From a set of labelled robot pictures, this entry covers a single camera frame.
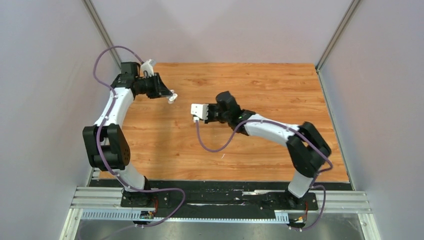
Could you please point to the aluminium frame post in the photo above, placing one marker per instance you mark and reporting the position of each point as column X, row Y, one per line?
column 349, row 13
column 95, row 17

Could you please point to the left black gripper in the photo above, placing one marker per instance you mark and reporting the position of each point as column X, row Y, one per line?
column 160, row 90

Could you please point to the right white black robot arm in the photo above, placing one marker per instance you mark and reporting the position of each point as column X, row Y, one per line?
column 307, row 148

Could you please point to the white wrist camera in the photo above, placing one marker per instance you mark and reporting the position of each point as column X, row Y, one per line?
column 199, row 112
column 147, row 68

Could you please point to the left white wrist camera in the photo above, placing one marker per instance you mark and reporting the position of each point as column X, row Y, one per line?
column 147, row 68

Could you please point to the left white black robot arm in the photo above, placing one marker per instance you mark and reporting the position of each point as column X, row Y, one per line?
column 106, row 146

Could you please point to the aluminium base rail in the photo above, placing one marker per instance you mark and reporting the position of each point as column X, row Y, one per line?
column 114, row 198

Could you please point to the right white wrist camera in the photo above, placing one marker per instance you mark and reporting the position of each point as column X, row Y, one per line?
column 199, row 112

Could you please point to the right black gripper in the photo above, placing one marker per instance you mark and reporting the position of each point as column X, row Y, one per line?
column 210, row 106

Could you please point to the right aluminium frame post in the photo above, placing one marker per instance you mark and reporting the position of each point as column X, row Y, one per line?
column 349, row 13

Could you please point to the white slotted cable duct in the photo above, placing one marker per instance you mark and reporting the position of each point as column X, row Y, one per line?
column 109, row 215

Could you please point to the left aluminium frame post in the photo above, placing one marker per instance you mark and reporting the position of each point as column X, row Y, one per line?
column 95, row 17

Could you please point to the white earbud charging case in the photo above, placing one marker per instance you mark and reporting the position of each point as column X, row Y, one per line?
column 172, row 98

